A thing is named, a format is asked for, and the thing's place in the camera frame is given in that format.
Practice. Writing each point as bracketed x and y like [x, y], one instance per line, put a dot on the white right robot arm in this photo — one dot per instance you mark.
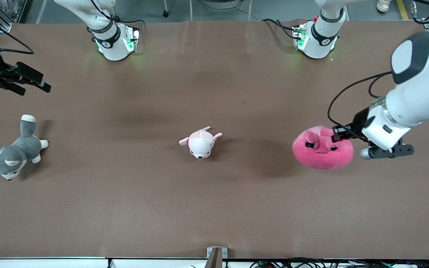
[112, 48]

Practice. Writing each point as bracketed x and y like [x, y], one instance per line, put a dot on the round hot pink plush toy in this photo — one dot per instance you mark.
[318, 158]

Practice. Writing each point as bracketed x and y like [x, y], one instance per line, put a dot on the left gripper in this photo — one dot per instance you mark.
[358, 121]

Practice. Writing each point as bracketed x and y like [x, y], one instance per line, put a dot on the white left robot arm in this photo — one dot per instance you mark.
[423, 85]

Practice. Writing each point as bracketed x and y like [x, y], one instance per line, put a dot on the large table cover sheet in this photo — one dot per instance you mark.
[214, 204]

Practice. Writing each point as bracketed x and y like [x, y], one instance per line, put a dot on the white sneaker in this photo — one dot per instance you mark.
[384, 5]

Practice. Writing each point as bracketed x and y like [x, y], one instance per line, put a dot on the grey husky plush toy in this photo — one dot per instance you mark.
[13, 156]

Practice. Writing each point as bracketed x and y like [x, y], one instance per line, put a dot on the pale pink white plush dog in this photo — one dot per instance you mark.
[201, 145]

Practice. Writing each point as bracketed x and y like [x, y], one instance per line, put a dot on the white leg with black caster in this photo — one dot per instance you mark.
[165, 13]

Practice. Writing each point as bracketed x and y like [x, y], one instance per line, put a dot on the thin white stand leg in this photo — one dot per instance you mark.
[191, 9]
[250, 9]

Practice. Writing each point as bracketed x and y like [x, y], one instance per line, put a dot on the metal table edge bracket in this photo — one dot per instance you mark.
[214, 258]

